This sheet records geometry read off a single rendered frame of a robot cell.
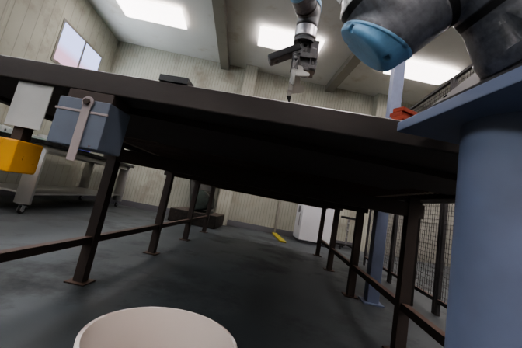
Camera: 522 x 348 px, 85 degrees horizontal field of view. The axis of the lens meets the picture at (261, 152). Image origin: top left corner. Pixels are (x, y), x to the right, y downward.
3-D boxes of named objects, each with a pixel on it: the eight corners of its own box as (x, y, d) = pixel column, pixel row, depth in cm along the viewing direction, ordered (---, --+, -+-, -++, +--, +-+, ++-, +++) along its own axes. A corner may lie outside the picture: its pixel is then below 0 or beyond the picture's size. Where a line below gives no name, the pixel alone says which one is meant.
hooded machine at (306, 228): (321, 243, 633) (329, 183, 655) (328, 248, 576) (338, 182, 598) (290, 238, 629) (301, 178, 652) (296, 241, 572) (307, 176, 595)
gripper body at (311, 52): (315, 70, 91) (321, 36, 93) (289, 66, 92) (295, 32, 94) (311, 80, 99) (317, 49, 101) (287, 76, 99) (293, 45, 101)
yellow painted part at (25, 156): (7, 172, 68) (38, 80, 72) (-27, 165, 69) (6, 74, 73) (35, 175, 76) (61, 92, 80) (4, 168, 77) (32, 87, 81)
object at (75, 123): (90, 164, 66) (111, 91, 69) (35, 153, 67) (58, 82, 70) (116, 169, 77) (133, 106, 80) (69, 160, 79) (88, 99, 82)
